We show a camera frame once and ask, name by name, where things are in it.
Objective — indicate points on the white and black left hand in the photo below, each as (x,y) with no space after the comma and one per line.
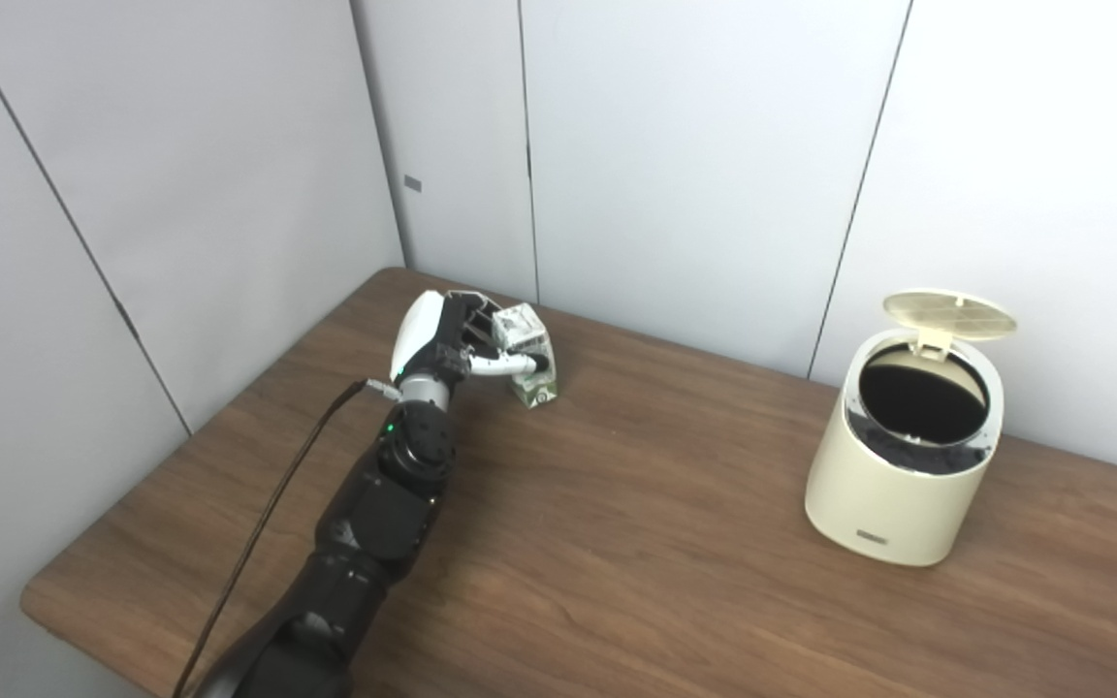
(428,339)

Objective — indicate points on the white green milk carton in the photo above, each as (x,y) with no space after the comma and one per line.
(531,334)

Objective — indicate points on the cream-colored bin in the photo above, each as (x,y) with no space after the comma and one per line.
(893,485)

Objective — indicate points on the cream round bin lid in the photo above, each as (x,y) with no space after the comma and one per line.
(951,315)

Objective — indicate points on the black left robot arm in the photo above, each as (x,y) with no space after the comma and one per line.
(365,543)

